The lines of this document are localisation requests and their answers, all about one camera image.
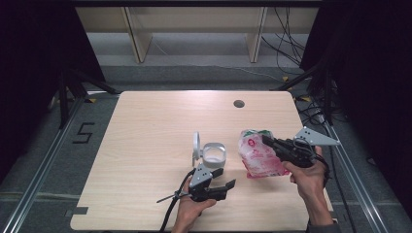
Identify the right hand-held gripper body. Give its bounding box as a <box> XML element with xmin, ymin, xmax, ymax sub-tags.
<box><xmin>274</xmin><ymin>125</ymin><xmax>341</xmax><ymax>169</ymax></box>

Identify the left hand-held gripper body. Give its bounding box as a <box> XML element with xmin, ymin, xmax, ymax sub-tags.
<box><xmin>189</xmin><ymin>162</ymin><xmax>228</xmax><ymax>203</ymax></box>

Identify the pink snack bag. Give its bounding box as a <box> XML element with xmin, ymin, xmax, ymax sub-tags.
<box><xmin>237</xmin><ymin>129</ymin><xmax>292</xmax><ymax>180</ymax></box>

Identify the person's left hand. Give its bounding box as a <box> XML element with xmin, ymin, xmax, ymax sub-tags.
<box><xmin>176</xmin><ymin>176</ymin><xmax>218</xmax><ymax>225</ymax></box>

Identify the person's right hand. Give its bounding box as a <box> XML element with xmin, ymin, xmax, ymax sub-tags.
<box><xmin>282</xmin><ymin>146</ymin><xmax>326</xmax><ymax>199</ymax></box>

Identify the black metal stand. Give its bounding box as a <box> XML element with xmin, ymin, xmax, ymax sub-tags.
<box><xmin>271</xmin><ymin>60</ymin><xmax>335</xmax><ymax>126</ymax></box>
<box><xmin>57</xmin><ymin>67</ymin><xmax>120</xmax><ymax>130</ymax></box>

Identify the black curtain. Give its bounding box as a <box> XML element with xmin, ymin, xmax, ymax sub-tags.
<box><xmin>300</xmin><ymin>0</ymin><xmax>412</xmax><ymax>210</ymax></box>
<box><xmin>0</xmin><ymin>0</ymin><xmax>107</xmax><ymax>183</ymax></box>

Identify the dark tape table marker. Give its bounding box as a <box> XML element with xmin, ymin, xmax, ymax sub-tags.
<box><xmin>64</xmin><ymin>206</ymin><xmax>89</xmax><ymax>217</ymax></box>

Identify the beige wooden shelf unit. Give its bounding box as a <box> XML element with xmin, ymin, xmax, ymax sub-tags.
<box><xmin>74</xmin><ymin>6</ymin><xmax>321</xmax><ymax>64</ymax></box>

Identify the tangle of black floor cables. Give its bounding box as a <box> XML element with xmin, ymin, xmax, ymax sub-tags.
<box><xmin>295</xmin><ymin>93</ymin><xmax>328</xmax><ymax>128</ymax></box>

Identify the thin black strap loop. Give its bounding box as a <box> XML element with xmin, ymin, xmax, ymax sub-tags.
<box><xmin>155</xmin><ymin>190</ymin><xmax>190</xmax><ymax>204</ymax></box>

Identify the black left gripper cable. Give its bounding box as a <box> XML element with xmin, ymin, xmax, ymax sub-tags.
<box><xmin>158</xmin><ymin>168</ymin><xmax>197</xmax><ymax>233</ymax></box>

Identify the aluminium floor rail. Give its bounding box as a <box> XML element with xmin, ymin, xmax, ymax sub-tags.
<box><xmin>1</xmin><ymin>90</ymin><xmax>121</xmax><ymax>233</ymax></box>
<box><xmin>324</xmin><ymin>122</ymin><xmax>390</xmax><ymax>233</ymax></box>

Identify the bundle of black hanging cables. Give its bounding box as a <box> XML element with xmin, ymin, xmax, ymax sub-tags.
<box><xmin>260</xmin><ymin>7</ymin><xmax>308</xmax><ymax>76</ymax></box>

